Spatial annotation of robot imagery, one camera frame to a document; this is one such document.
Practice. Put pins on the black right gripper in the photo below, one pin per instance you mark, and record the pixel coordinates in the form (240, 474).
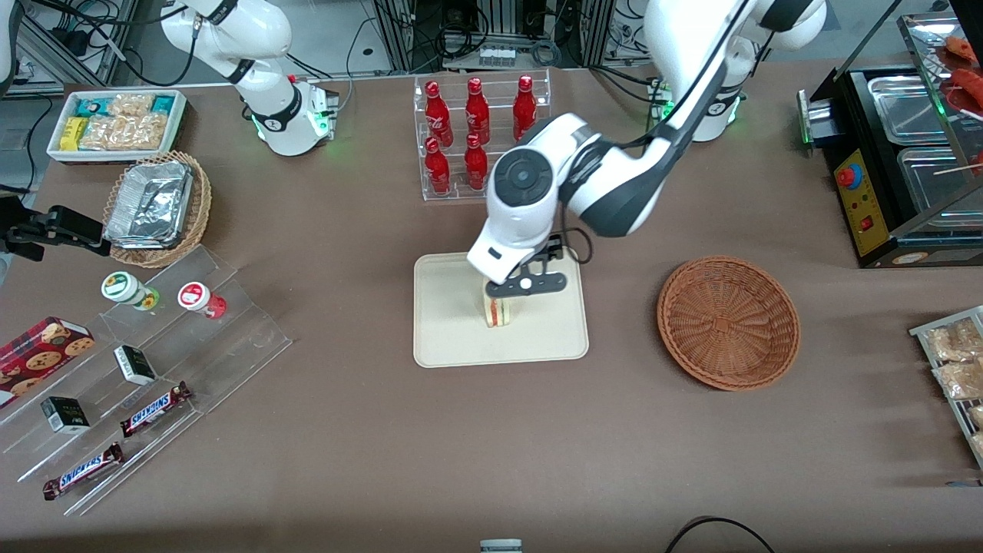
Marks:
(44, 228)

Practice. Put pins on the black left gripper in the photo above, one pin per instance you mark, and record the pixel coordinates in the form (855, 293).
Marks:
(554, 251)

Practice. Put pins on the triangle sandwich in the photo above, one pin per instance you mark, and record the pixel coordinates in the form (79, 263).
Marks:
(499, 313)

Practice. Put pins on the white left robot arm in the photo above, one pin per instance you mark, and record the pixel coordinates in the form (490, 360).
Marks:
(507, 230)

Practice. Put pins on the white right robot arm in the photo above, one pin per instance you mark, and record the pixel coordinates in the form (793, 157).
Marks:
(273, 115)

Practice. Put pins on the silver foil tray stack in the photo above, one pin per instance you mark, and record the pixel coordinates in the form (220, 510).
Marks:
(150, 203)

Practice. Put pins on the beige plastic tray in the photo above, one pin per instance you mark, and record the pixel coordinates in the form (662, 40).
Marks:
(453, 322)

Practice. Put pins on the light oval wicker basket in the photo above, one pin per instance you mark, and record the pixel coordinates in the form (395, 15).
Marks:
(201, 207)

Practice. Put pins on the brown round wicker basket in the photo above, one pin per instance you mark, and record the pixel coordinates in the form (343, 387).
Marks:
(729, 322)

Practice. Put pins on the green lid snack cup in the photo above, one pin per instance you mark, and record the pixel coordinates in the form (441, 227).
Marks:
(123, 286)

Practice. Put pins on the white plastic snack bin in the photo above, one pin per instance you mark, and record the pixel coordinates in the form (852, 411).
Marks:
(55, 152)

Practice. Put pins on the yellow snack packet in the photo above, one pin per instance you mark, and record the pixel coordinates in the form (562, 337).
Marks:
(73, 134)

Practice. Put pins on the clear cracker snack bag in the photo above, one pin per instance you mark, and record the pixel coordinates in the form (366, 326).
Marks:
(977, 416)
(147, 130)
(104, 133)
(978, 445)
(960, 380)
(130, 105)
(952, 342)

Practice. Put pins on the teal snack packet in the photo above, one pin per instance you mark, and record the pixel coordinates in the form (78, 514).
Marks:
(163, 104)
(92, 106)

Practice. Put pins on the red plaid cookie box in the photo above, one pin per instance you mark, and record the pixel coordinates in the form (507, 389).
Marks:
(38, 355)

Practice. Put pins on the clear acrylic bottle rack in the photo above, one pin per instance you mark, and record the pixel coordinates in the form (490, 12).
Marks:
(459, 157)

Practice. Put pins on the red lid snack cup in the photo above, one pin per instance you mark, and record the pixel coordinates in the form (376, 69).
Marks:
(196, 296)

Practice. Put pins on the small black box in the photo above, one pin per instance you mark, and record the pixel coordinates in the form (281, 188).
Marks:
(135, 365)
(65, 415)

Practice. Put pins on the brown Snickers bar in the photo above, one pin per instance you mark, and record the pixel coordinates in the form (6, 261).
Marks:
(83, 471)
(153, 409)

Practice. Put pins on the clear acrylic stepped display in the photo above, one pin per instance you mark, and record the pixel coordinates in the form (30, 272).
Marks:
(246, 338)

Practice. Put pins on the white power strip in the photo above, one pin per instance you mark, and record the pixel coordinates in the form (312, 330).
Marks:
(498, 56)

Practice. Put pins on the small grey device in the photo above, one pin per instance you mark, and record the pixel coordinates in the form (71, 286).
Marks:
(501, 546)

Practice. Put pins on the black food warmer machine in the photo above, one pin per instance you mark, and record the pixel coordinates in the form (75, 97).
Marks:
(860, 207)

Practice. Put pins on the steel food pan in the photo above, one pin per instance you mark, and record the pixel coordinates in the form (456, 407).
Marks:
(906, 107)
(933, 180)

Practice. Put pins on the red sausage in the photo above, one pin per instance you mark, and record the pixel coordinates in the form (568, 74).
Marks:
(969, 84)
(961, 48)

